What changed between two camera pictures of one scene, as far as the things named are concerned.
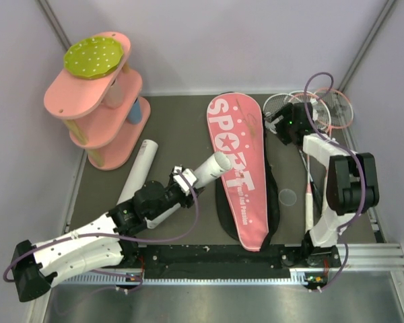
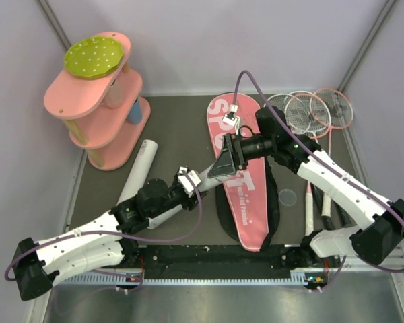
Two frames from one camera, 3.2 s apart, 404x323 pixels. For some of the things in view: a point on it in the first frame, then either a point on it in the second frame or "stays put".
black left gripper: (187, 200) stays put
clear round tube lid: (287, 197) stays put
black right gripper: (287, 113) to (225, 165)
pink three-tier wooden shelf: (105, 114) stays put
